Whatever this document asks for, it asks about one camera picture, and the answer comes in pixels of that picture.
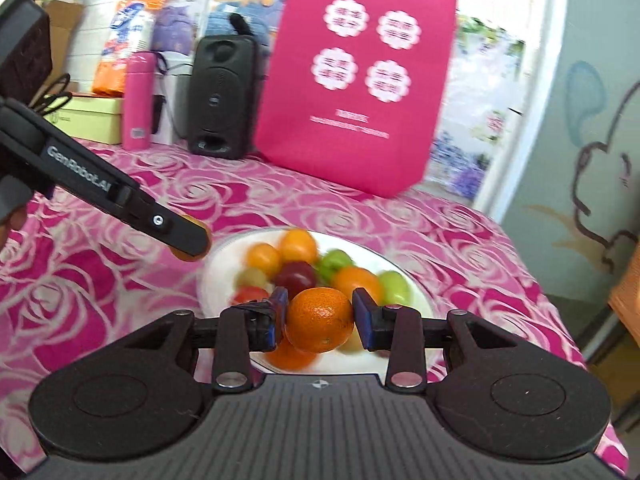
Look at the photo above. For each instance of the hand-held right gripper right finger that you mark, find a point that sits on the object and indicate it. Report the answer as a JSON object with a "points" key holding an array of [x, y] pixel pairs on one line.
{"points": [[365, 320]]}

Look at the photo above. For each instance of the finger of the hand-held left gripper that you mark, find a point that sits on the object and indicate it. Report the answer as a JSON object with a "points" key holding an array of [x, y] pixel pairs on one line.
{"points": [[175, 230]]}

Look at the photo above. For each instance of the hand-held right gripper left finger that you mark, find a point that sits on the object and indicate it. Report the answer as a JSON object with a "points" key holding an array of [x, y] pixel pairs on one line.
{"points": [[279, 320]]}

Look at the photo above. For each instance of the small orange kumquat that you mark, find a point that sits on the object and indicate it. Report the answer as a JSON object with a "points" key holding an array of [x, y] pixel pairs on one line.
{"points": [[192, 260]]}

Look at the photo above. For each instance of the red tomato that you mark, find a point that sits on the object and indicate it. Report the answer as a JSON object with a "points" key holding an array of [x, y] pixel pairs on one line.
{"points": [[250, 294]]}

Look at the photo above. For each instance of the dark orange tangerine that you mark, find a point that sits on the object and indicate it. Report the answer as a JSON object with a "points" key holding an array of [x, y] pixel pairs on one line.
{"points": [[320, 319], [290, 359]]}

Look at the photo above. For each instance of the green apple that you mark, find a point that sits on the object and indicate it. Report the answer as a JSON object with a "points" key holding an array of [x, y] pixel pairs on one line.
{"points": [[335, 262], [395, 287]]}

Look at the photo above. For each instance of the dark red plum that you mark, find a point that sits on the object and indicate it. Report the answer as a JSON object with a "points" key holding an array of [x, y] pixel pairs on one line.
{"points": [[295, 276]]}

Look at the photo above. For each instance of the white plate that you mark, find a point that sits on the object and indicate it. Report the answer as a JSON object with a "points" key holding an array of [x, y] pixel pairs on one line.
{"points": [[220, 270]]}

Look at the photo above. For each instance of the yellow orange citrus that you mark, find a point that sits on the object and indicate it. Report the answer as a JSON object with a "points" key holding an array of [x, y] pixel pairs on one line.
{"points": [[262, 256]]}

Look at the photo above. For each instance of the person's left hand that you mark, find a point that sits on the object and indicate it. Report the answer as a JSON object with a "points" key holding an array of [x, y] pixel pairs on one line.
{"points": [[11, 227]]}

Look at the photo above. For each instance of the cardboard box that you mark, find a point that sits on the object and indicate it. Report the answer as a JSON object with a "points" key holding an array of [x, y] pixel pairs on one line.
{"points": [[62, 35]]}

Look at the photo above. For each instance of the pink rose tablecloth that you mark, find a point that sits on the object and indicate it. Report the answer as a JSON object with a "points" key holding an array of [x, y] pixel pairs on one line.
{"points": [[125, 285]]}

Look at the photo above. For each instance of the pale green box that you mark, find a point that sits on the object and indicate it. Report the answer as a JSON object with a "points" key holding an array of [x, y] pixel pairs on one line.
{"points": [[90, 120]]}

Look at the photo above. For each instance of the orange paper cup packet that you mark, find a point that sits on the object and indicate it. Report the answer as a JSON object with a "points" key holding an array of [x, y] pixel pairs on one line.
{"points": [[127, 35]]}

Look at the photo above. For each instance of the white appliance box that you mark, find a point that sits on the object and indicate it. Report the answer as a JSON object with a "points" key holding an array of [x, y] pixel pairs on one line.
{"points": [[172, 110]]}

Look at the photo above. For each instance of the pink thermos bottle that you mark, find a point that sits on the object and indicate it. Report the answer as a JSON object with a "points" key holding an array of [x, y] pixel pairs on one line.
{"points": [[137, 105]]}

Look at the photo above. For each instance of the black speaker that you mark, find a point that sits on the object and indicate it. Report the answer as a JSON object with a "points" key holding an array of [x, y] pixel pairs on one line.
{"points": [[222, 100]]}

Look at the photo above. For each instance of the purple bedding poster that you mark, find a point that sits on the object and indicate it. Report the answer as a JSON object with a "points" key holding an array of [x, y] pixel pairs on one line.
{"points": [[180, 15]]}

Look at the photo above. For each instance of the pink tote bag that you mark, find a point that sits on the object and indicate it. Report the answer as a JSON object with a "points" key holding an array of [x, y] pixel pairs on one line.
{"points": [[350, 110]]}

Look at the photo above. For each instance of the floral window film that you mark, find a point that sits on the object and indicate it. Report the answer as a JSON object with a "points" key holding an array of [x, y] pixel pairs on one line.
{"points": [[475, 135]]}

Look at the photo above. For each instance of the orange covered chair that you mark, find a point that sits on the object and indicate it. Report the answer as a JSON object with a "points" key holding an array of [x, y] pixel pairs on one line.
{"points": [[627, 300]]}

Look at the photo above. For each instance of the frosted door with cartoon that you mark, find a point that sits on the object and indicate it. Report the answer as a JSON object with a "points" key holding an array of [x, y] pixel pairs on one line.
{"points": [[575, 160]]}

